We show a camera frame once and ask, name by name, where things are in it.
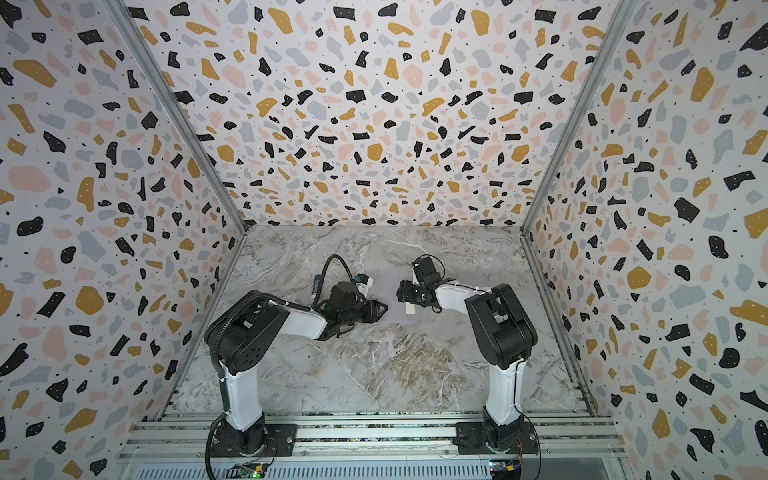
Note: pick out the left aluminium corner post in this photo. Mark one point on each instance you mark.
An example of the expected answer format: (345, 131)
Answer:
(121, 19)

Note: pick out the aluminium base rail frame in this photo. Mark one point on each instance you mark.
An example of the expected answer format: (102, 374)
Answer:
(551, 445)

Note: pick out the aluminium corner post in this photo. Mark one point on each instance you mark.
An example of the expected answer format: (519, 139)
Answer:
(604, 54)
(121, 19)

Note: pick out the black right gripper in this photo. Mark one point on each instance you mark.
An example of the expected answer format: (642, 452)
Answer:
(411, 291)

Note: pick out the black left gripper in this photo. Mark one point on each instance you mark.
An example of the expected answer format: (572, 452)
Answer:
(370, 308)

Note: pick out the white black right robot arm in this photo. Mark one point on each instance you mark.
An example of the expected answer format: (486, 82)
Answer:
(505, 337)

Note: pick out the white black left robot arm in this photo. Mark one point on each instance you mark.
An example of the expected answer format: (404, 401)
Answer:
(240, 338)

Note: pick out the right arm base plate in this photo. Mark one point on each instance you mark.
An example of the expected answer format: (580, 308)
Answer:
(485, 438)

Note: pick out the right aluminium corner post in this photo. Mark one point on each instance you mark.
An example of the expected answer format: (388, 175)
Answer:
(604, 54)

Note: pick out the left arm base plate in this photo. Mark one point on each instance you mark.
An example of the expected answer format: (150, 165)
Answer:
(269, 440)

